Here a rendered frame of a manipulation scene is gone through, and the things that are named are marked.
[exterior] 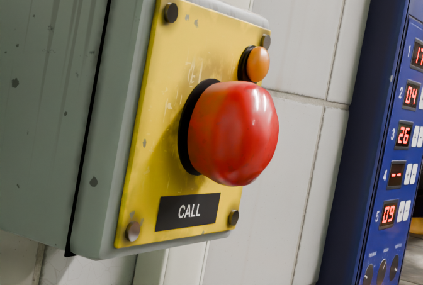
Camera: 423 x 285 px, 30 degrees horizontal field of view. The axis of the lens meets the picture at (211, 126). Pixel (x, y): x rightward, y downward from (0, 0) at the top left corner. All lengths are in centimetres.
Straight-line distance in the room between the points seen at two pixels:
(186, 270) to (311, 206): 22
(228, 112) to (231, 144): 1
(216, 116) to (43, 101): 6
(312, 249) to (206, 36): 39
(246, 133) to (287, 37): 26
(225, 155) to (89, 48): 6
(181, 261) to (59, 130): 17
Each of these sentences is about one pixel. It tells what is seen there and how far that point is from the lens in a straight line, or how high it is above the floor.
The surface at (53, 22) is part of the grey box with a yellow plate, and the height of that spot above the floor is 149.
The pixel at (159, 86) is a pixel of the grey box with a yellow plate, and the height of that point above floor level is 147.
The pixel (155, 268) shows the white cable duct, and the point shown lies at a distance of 41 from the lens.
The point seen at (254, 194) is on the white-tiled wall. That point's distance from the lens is 53.
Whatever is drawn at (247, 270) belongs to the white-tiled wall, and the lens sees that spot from 55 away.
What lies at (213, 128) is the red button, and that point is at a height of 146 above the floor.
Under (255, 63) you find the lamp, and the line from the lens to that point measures 32.
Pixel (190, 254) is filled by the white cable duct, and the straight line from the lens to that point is 43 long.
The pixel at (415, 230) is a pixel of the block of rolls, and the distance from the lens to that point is 218.
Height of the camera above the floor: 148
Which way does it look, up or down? 3 degrees down
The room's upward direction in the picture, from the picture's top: 10 degrees clockwise
